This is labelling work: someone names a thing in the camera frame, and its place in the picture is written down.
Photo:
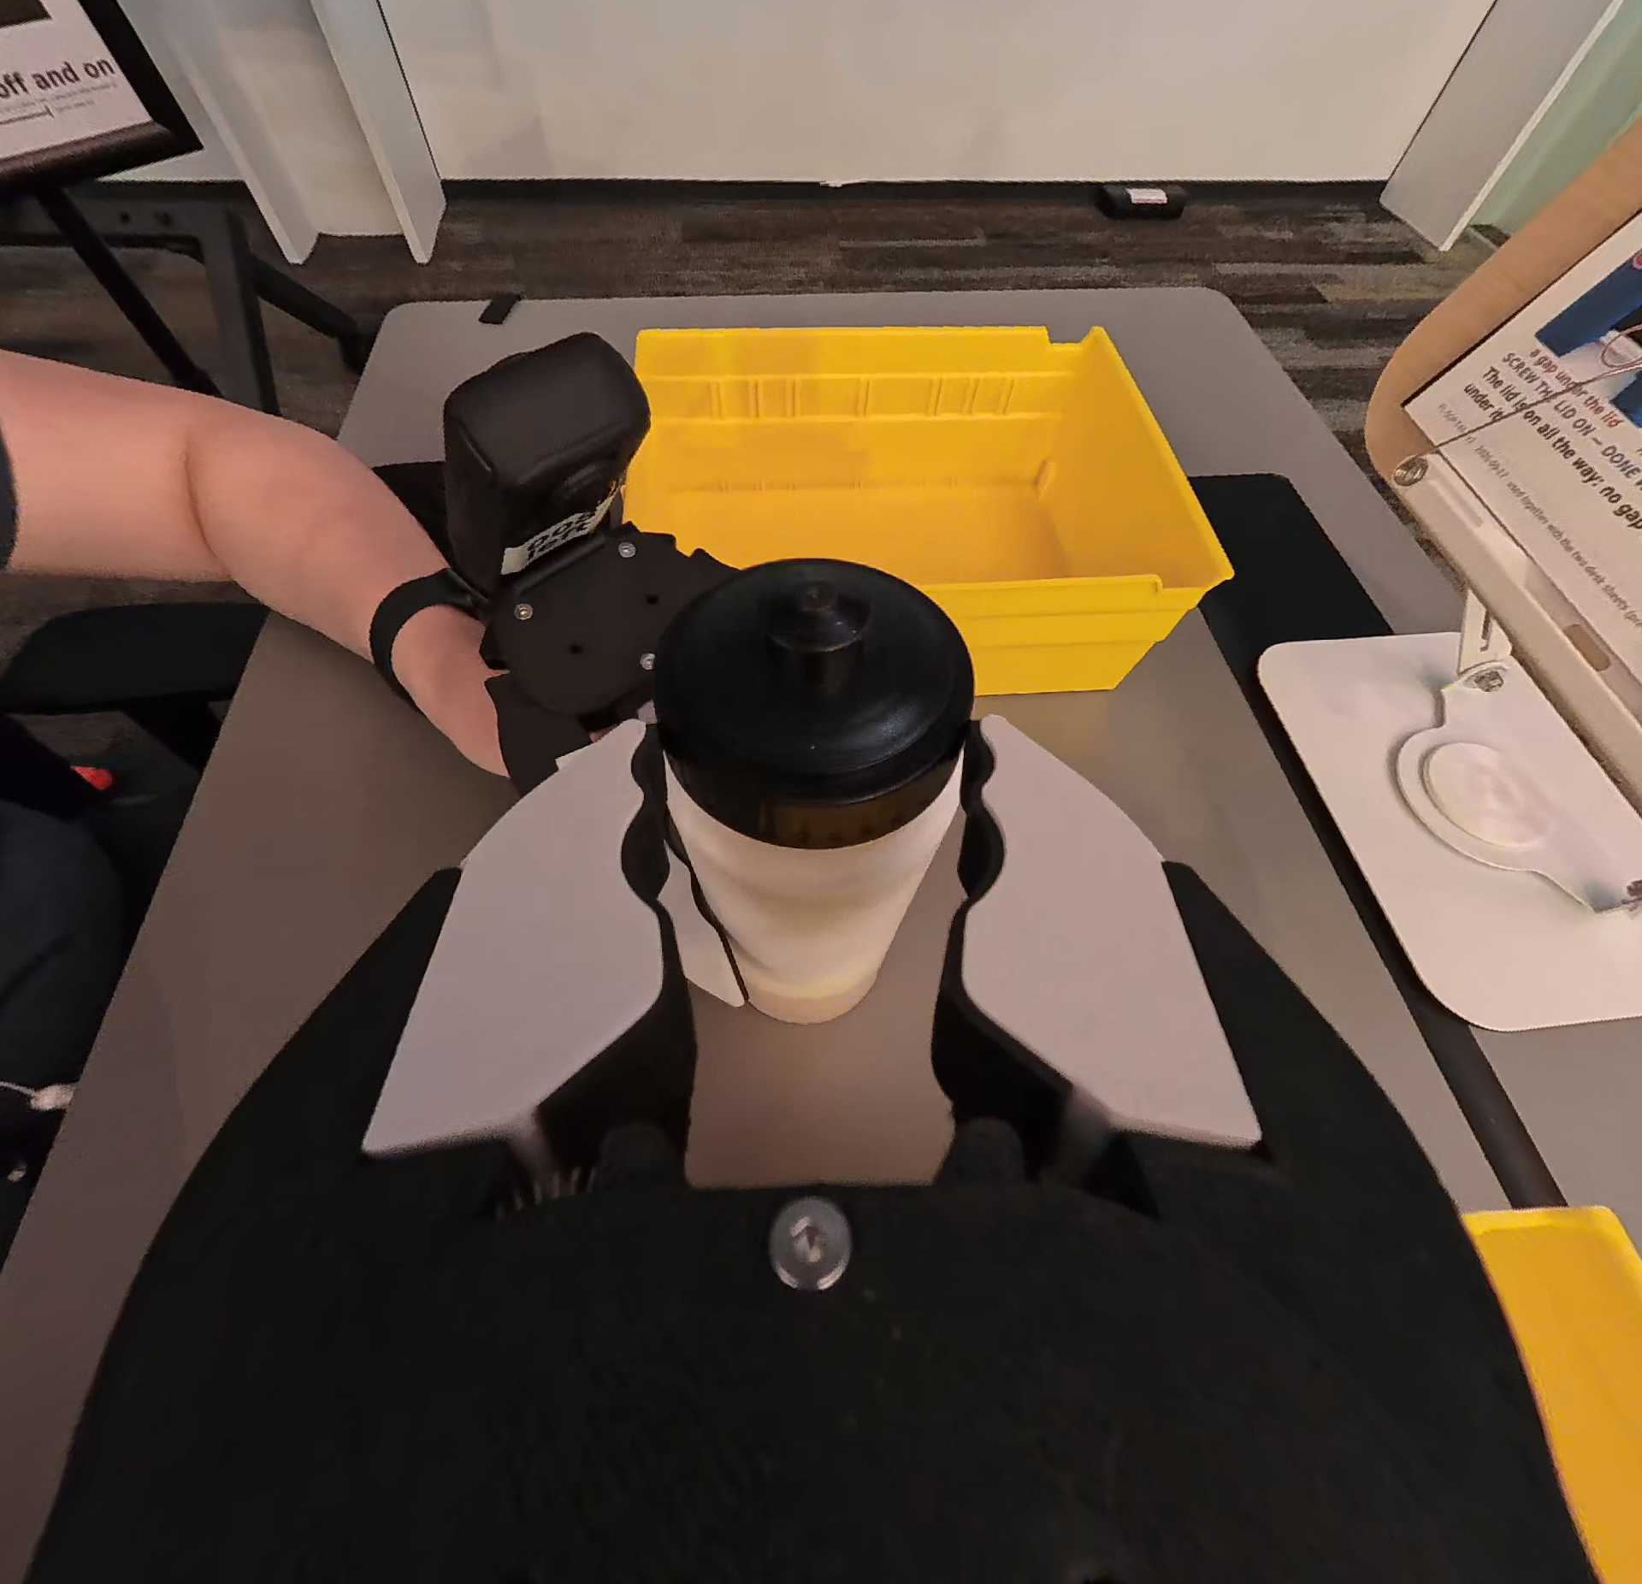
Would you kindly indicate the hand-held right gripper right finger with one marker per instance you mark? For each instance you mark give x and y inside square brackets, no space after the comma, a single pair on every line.
[1102,969]

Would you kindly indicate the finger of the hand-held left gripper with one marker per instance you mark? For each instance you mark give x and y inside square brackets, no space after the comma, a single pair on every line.
[705,943]

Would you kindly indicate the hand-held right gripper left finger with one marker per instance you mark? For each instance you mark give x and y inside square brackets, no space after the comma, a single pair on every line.
[526,981]

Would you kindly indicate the white plastic bottle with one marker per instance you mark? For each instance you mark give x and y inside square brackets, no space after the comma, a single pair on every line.
[822,930]

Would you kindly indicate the black bottle lid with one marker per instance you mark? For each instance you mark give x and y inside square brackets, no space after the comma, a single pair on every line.
[816,713]

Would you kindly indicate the yellow plastic bin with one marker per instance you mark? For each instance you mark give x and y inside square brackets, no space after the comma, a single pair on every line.
[1577,1405]
[1129,558]

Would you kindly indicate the person's left forearm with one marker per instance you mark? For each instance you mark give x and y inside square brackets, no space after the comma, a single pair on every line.
[179,494]

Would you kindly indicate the person's left hand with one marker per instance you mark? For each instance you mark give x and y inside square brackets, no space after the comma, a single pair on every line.
[456,687]

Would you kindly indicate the black wristband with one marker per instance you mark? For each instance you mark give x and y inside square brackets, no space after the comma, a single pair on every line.
[390,630]

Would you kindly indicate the sign on black easel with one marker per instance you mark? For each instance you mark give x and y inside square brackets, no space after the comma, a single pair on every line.
[77,70]

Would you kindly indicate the small black floor object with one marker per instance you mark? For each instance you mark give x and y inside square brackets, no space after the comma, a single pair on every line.
[1142,202]

